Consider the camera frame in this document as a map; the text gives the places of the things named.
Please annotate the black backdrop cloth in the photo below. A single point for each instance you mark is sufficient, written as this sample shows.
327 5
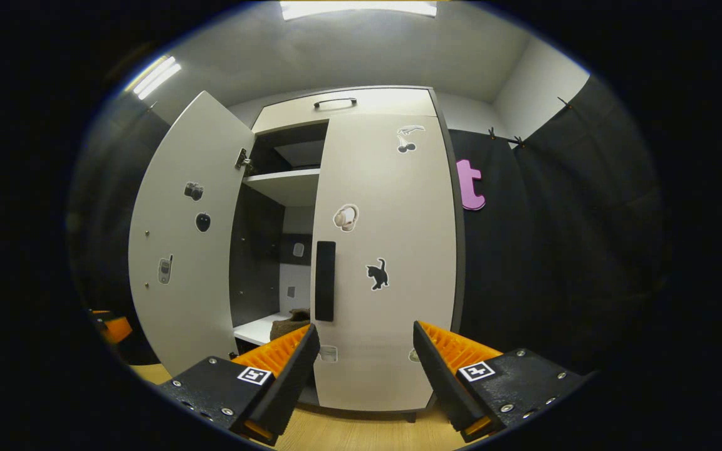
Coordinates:
555 250

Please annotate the ceiling light panel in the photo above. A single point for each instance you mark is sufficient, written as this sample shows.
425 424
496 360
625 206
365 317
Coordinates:
157 76
358 9

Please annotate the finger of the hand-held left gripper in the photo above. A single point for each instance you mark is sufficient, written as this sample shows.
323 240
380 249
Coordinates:
116 329

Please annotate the brown fuzzy shoe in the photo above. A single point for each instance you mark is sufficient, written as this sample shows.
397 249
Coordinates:
286 327

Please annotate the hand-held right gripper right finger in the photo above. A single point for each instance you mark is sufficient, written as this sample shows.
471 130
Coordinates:
439 385

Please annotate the phone-sticker shoe cabinet door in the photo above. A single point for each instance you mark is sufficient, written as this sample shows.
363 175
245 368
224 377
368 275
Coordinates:
179 313

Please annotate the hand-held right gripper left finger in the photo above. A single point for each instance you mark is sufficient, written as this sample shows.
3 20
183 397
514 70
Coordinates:
289 385

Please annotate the white shoe cabinet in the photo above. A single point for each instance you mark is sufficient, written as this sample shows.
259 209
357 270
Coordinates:
392 101

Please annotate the headphone-sticker shoe cabinet door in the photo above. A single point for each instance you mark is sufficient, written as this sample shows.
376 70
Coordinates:
392 219

